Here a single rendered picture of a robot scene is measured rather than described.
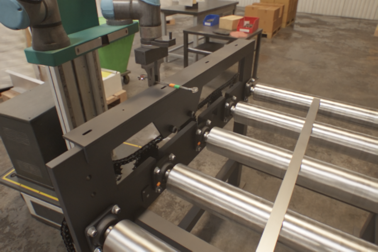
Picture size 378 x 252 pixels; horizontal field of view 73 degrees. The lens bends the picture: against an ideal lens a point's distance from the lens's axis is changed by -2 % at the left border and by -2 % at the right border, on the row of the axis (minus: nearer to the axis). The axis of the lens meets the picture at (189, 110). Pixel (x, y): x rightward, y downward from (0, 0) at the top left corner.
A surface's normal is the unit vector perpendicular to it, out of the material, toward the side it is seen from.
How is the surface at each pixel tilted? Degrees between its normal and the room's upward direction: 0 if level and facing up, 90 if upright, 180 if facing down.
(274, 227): 0
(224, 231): 0
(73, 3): 90
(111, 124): 0
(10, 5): 97
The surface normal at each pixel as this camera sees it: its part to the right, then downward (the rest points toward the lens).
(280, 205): 0.00, -0.87
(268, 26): -0.49, 0.43
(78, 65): 0.93, 0.18
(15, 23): -0.15, 0.58
